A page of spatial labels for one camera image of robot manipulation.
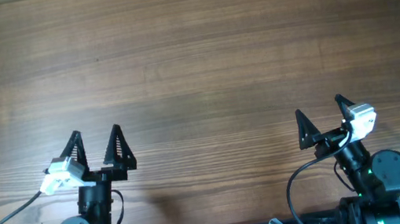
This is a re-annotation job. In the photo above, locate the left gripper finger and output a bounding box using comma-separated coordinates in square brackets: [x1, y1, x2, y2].
[104, 124, 137, 171]
[61, 130, 89, 171]

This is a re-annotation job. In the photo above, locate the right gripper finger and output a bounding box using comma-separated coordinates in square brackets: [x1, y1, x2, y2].
[335, 94, 354, 120]
[295, 109, 323, 150]

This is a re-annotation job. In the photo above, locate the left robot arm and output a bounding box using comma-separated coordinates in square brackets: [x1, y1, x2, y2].
[40, 124, 137, 224]

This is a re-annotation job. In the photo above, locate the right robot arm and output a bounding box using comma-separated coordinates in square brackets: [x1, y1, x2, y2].
[295, 94, 400, 224]

